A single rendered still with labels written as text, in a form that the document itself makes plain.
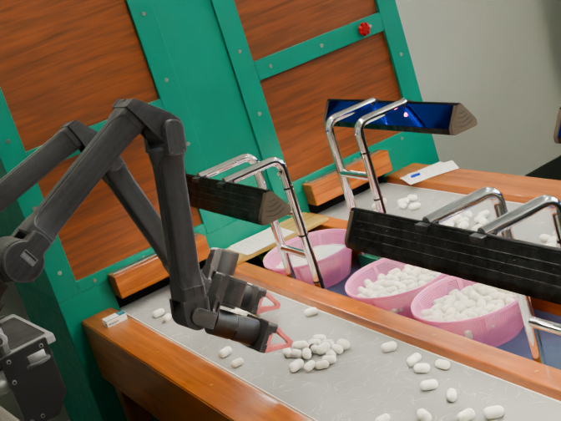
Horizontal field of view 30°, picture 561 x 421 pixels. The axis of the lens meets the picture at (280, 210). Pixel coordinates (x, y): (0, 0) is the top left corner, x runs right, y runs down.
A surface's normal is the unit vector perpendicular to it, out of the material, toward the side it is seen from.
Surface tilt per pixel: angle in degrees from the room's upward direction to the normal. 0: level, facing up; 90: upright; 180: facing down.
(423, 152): 90
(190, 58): 90
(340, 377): 0
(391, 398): 0
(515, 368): 0
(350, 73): 90
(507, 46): 90
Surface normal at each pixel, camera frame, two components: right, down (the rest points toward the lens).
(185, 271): 0.47, -0.01
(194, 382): -0.29, -0.91
